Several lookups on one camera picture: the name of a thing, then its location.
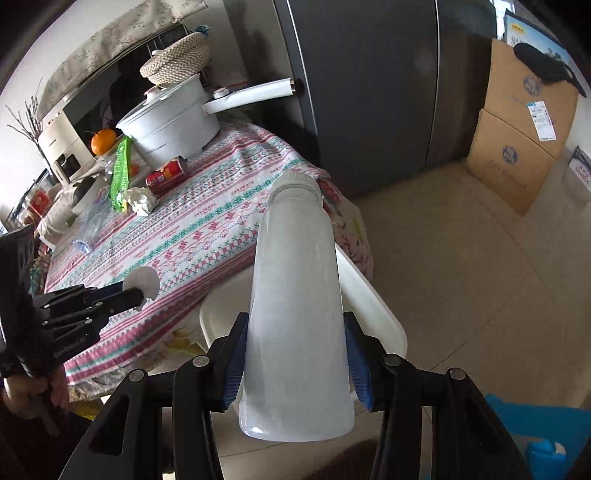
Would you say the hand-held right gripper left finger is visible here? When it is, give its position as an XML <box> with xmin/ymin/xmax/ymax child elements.
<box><xmin>69</xmin><ymin>313</ymin><xmax>251</xmax><ymax>480</ymax></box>

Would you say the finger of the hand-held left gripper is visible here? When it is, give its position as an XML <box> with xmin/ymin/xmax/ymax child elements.
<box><xmin>33</xmin><ymin>281</ymin><xmax>127</xmax><ymax>311</ymax></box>
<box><xmin>41</xmin><ymin>288</ymin><xmax>147</xmax><ymax>334</ymax></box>

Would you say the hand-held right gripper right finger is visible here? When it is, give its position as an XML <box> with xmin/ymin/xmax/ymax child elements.
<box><xmin>344</xmin><ymin>311</ymin><xmax>527</xmax><ymax>480</ymax></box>

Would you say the white bottle cap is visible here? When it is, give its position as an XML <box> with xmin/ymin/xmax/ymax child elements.
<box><xmin>122</xmin><ymin>266</ymin><xmax>161</xmax><ymax>311</ymax></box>

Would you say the white plastic bin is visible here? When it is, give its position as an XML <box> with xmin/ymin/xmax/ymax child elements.
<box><xmin>199</xmin><ymin>242</ymin><xmax>408</xmax><ymax>416</ymax></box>

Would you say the white plastic bottle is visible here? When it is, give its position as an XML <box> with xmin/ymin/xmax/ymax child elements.
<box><xmin>238</xmin><ymin>172</ymin><xmax>356</xmax><ymax>443</ymax></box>

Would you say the person's left hand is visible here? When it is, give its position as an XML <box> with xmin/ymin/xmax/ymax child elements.
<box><xmin>0</xmin><ymin>367</ymin><xmax>71</xmax><ymax>420</ymax></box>

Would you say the crushed clear plastic bottle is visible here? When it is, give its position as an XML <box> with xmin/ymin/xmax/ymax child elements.
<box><xmin>73</xmin><ymin>196</ymin><xmax>114</xmax><ymax>254</ymax></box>

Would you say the white dotted cloth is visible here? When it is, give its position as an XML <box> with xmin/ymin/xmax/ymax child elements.
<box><xmin>37</xmin><ymin>175</ymin><xmax>116</xmax><ymax>241</ymax></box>

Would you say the red label jar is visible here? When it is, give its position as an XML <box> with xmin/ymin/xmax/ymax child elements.
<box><xmin>28</xmin><ymin>189</ymin><xmax>52</xmax><ymax>219</ymax></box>

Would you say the white crumpled paper ball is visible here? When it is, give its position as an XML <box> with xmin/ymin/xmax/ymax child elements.
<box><xmin>121</xmin><ymin>187</ymin><xmax>158</xmax><ymax>217</ymax></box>

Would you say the white bowl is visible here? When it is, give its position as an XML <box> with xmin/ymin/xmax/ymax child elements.
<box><xmin>69</xmin><ymin>178</ymin><xmax>112</xmax><ymax>217</ymax></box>

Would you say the dark avocado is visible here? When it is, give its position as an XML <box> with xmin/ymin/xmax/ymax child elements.
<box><xmin>74</xmin><ymin>178</ymin><xmax>96</xmax><ymax>205</ymax></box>

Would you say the patterned striped tablecloth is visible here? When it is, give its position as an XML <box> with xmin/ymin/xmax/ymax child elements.
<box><xmin>44</xmin><ymin>122</ymin><xmax>340</xmax><ymax>384</ymax></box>

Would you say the green snack bag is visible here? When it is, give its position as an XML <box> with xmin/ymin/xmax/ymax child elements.
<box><xmin>109</xmin><ymin>136</ymin><xmax>133</xmax><ymax>213</ymax></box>

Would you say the red drink can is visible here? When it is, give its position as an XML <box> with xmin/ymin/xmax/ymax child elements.
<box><xmin>146</xmin><ymin>156</ymin><xmax>188</xmax><ymax>193</ymax></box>

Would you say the floral table underlay cloth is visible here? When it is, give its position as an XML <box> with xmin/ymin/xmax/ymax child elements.
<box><xmin>67</xmin><ymin>178</ymin><xmax>376</xmax><ymax>408</ymax></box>

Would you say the white air fryer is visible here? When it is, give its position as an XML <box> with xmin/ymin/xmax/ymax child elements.
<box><xmin>37</xmin><ymin>116</ymin><xmax>95</xmax><ymax>182</ymax></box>

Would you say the orange fruit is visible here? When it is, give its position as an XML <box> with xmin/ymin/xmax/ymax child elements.
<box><xmin>90</xmin><ymin>129</ymin><xmax>118</xmax><ymax>156</ymax></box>

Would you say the dry twig bouquet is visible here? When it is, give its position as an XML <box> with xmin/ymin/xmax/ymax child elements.
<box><xmin>4</xmin><ymin>78</ymin><xmax>44</xmax><ymax>148</ymax></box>

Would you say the white electric cooking pot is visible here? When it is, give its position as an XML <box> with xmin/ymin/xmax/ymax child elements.
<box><xmin>115</xmin><ymin>74</ymin><xmax>296</xmax><ymax>168</ymax></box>

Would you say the black door microwave oven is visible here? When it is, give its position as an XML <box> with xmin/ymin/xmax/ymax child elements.
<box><xmin>39</xmin><ymin>23</ymin><xmax>195</xmax><ymax>153</ymax></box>

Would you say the blue plastic object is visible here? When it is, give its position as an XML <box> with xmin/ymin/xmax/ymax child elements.
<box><xmin>485</xmin><ymin>392</ymin><xmax>591</xmax><ymax>480</ymax></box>

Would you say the floral appliance cover cloth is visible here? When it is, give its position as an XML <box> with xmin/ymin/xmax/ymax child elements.
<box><xmin>36</xmin><ymin>0</ymin><xmax>218</xmax><ymax>118</ymax></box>

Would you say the woven lidded basket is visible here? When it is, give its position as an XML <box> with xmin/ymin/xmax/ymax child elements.
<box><xmin>140</xmin><ymin>31</ymin><xmax>211</xmax><ymax>86</ymax></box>

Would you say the grey refrigerator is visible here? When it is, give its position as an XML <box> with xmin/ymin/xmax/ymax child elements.
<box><xmin>223</xmin><ymin>0</ymin><xmax>497</xmax><ymax>199</ymax></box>

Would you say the blue white printed packet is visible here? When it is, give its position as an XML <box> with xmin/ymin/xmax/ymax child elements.
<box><xmin>568</xmin><ymin>145</ymin><xmax>591</xmax><ymax>195</ymax></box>

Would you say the labelled cardboard box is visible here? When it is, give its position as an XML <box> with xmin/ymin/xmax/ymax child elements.
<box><xmin>485</xmin><ymin>38</ymin><xmax>580</xmax><ymax>158</ymax></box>

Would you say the black cap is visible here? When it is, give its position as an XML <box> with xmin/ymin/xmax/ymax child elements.
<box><xmin>513</xmin><ymin>42</ymin><xmax>587</xmax><ymax>97</ymax></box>

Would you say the blue printed book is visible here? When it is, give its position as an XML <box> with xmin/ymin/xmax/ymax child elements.
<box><xmin>502</xmin><ymin>9</ymin><xmax>575</xmax><ymax>79</ymax></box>

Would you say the black wire rack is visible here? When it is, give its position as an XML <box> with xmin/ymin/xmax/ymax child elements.
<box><xmin>0</xmin><ymin>185</ymin><xmax>54</xmax><ymax>296</ymax></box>

